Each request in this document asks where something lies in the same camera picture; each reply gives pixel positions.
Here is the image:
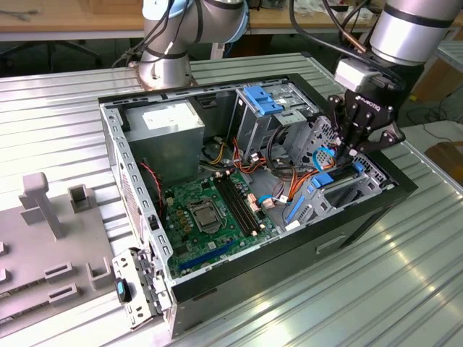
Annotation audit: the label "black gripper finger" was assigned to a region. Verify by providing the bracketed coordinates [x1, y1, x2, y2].
[327, 94, 362, 160]
[349, 115, 406, 163]

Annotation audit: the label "blue data wire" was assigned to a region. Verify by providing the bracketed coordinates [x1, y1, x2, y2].
[312, 146, 341, 171]

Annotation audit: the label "orange power wire black plug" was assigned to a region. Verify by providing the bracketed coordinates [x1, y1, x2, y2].
[288, 161, 338, 206]

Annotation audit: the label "perforated metal disk bay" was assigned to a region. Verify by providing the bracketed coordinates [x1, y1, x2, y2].
[281, 115, 396, 232]

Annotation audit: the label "brown cardboard box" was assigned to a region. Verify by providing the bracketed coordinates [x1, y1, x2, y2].
[412, 57, 463, 106]
[425, 141, 463, 181]

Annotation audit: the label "blue plastic drive latch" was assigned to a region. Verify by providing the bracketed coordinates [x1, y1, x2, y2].
[244, 85, 287, 117]

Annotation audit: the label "silver optical drive cage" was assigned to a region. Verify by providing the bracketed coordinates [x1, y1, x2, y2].
[227, 81, 315, 167]

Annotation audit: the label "black RAM slot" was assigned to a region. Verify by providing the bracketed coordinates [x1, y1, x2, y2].
[218, 172, 258, 236]
[223, 171, 262, 234]
[227, 170, 266, 231]
[212, 173, 255, 239]

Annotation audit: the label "black PC case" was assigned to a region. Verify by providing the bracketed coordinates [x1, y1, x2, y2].
[96, 72, 420, 339]

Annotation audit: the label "silver CPU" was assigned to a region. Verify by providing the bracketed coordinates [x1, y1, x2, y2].
[193, 207, 217, 229]

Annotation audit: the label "CPU socket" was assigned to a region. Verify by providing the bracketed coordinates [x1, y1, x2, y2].
[186, 199, 224, 235]

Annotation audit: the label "silver power supply box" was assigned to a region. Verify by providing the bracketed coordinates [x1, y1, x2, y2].
[122, 100, 206, 187]

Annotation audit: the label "green motherboard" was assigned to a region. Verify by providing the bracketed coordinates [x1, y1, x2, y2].
[164, 169, 285, 281]

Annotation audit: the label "blue expansion slot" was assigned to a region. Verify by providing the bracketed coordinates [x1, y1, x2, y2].
[178, 239, 237, 273]

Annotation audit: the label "black case fan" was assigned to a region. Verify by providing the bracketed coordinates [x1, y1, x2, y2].
[140, 157, 168, 221]

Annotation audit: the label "wooden desk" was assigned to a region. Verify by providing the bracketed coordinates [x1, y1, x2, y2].
[0, 0, 463, 40]

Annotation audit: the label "grey parts rack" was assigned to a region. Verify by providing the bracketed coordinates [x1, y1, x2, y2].
[0, 172, 120, 326]

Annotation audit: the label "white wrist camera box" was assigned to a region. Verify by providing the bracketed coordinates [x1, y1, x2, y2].
[333, 59, 383, 91]

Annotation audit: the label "copper coloured cable sleeve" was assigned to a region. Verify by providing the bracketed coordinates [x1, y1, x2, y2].
[341, 30, 367, 52]

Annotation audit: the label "blue plastic bay rail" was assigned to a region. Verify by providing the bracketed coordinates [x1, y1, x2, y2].
[284, 193, 305, 222]

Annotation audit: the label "orange red wire bundle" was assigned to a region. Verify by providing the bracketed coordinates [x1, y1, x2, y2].
[231, 137, 271, 178]

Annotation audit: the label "white plug thin wires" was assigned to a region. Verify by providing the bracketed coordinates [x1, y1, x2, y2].
[258, 194, 290, 211]

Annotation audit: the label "yellow black wire bundle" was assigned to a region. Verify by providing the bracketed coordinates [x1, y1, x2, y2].
[200, 136, 232, 168]

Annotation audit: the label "square brown base plate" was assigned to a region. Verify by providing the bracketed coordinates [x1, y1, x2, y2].
[132, 61, 199, 91]

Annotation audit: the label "red black twisted wire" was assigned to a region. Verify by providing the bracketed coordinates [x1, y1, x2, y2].
[139, 161, 164, 216]

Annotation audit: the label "hinged metal slot bracket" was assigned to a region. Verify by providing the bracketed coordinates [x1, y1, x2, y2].
[111, 247, 173, 330]

